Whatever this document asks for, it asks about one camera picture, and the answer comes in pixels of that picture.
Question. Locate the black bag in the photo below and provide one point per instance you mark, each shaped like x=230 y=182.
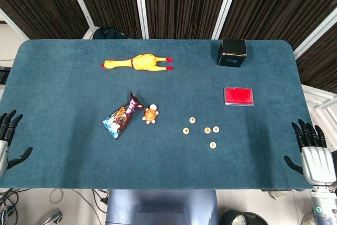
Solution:
x=108 y=34

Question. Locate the black waste bin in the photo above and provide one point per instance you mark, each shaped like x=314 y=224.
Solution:
x=237 y=218

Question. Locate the black cardboard box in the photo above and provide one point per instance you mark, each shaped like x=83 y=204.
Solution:
x=231 y=51

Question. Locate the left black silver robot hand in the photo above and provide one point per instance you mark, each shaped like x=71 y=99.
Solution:
x=8 y=127

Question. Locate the brown snack bag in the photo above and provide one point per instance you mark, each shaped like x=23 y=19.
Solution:
x=121 y=118

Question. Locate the blue-grey robot torso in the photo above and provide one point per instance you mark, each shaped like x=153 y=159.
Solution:
x=158 y=206

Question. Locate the round wooden chess piece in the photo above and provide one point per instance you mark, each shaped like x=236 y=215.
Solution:
x=207 y=130
x=216 y=129
x=213 y=145
x=192 y=119
x=186 y=130

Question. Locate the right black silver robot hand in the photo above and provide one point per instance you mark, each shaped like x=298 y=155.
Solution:
x=317 y=164

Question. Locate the orange turtle toy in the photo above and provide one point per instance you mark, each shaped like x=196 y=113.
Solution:
x=150 y=115

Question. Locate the chrome chair leg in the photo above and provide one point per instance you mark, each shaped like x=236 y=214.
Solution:
x=54 y=215

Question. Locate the yellow rubber chicken toy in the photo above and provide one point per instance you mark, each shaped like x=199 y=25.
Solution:
x=143 y=61

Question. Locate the white metal frame base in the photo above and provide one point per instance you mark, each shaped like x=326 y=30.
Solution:
x=319 y=97

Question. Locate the blue felt table cloth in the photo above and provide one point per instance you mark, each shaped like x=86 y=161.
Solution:
x=65 y=90

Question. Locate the red ink pad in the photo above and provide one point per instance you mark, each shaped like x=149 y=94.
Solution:
x=238 y=96

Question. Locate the black floor device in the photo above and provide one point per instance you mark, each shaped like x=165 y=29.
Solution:
x=3 y=74

